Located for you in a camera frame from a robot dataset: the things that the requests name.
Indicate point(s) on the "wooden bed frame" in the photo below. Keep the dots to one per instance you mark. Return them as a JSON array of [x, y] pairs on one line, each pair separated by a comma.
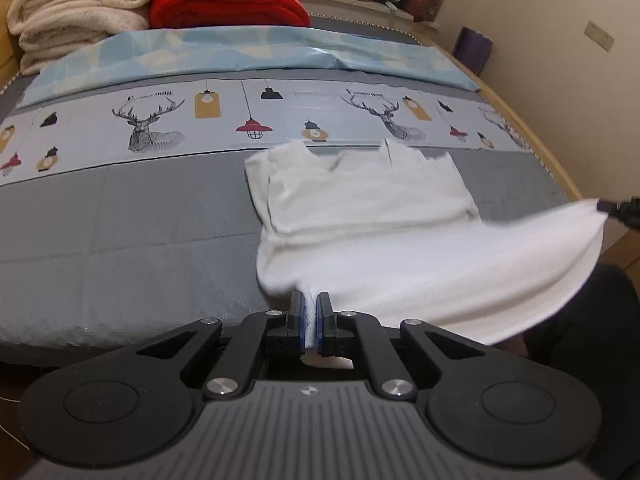
[[354, 17]]

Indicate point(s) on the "wall socket plate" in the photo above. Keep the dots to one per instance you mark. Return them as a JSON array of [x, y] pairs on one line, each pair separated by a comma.
[[599, 36]]

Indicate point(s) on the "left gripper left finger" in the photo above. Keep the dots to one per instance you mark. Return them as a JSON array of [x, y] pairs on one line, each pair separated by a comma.
[[134, 402]]

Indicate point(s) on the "white t-shirt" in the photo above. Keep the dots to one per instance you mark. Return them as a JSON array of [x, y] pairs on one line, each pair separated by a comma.
[[396, 234]]

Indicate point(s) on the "purple box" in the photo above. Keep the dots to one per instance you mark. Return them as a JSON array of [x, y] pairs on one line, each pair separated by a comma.
[[472, 49]]

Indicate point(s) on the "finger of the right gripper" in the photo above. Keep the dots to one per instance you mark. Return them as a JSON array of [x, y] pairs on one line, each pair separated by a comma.
[[626, 212]]

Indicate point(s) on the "grey printed bed sheet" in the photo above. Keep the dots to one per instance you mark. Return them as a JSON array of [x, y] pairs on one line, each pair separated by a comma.
[[129, 214]]

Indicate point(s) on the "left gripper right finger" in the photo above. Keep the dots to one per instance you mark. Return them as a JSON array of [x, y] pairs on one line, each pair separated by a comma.
[[489, 404]]

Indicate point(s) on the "cream folded blanket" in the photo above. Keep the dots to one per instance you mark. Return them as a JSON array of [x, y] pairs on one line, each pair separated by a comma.
[[47, 30]]

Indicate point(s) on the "red folded blanket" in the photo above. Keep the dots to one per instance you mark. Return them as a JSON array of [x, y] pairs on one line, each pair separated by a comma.
[[203, 13]]

